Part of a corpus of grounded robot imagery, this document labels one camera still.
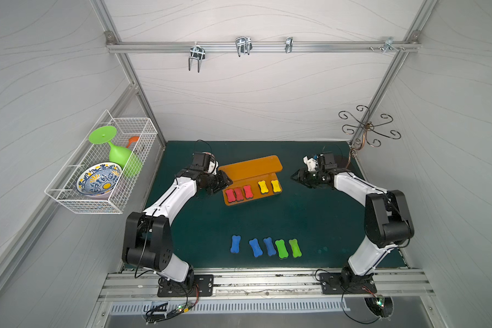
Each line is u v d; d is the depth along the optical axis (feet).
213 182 2.46
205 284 2.40
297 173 2.85
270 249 2.62
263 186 3.23
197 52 2.57
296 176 2.92
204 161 2.31
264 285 2.46
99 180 2.04
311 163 2.90
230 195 3.14
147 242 1.39
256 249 2.64
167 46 2.58
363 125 2.78
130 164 2.06
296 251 2.63
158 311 2.28
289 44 2.59
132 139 2.61
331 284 2.41
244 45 2.51
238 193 3.14
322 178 2.35
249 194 3.15
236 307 2.30
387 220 1.59
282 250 2.63
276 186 3.23
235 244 2.69
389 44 2.51
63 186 1.82
